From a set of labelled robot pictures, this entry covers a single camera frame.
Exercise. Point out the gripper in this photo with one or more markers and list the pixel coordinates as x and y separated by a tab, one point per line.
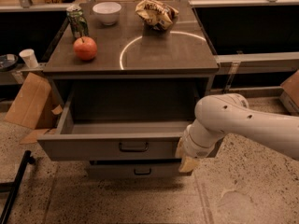
193	148

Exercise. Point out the grey top drawer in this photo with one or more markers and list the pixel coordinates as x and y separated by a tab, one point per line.
113	125

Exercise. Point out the grey drawer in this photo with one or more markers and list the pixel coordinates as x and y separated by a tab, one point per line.
134	169
113	125

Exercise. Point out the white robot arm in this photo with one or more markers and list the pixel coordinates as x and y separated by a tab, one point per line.
218	115

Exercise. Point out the grey lower drawer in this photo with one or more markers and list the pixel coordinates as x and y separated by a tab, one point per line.
134	169

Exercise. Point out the grey drawer cabinet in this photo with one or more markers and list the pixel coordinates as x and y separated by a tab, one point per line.
136	66

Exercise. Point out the cardboard box at right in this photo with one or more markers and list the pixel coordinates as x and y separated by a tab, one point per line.
290	93

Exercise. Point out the yellow chip bag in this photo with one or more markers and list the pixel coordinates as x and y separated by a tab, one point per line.
157	15

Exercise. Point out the red apple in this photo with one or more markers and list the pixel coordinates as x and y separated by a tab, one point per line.
85	48

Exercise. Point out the brown cardboard box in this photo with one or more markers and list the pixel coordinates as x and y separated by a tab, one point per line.
35	107

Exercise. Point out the white bowl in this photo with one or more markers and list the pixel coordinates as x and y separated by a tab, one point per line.
107	12

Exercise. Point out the black metal stand leg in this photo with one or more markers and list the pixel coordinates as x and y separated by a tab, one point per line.
12	188

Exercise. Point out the green soda can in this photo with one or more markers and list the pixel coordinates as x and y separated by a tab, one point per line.
77	21

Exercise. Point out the white paper cup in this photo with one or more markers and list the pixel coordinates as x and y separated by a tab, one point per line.
28	55

